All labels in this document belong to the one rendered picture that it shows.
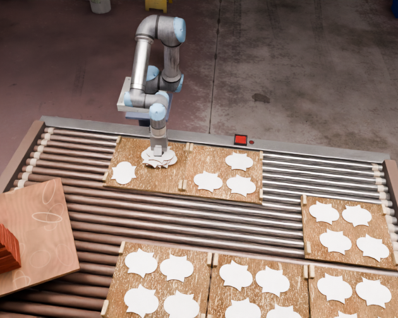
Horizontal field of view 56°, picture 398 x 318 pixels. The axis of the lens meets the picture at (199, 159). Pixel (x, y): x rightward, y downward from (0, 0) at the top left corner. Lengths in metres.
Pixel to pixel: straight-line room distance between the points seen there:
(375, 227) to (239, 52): 3.14
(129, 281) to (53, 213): 0.46
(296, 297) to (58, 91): 3.23
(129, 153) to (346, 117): 2.56
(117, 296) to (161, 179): 0.63
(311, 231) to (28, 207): 1.31
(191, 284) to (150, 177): 0.62
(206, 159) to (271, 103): 2.03
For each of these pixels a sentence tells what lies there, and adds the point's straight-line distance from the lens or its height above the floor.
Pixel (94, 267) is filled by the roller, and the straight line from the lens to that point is 1.75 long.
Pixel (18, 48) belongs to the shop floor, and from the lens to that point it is 5.00.
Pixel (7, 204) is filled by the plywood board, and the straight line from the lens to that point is 1.90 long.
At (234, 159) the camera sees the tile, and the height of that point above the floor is 0.95.
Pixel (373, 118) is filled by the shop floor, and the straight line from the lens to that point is 4.17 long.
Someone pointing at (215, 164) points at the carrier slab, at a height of 0.94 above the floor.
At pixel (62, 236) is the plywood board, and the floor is 1.04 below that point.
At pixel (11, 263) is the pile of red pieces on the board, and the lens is 1.67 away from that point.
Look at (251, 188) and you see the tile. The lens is 1.94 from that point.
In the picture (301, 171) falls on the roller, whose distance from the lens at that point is 2.11.
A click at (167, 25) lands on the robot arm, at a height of 1.52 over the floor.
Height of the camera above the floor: 2.47
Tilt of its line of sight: 48 degrees down
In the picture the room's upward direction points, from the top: 3 degrees clockwise
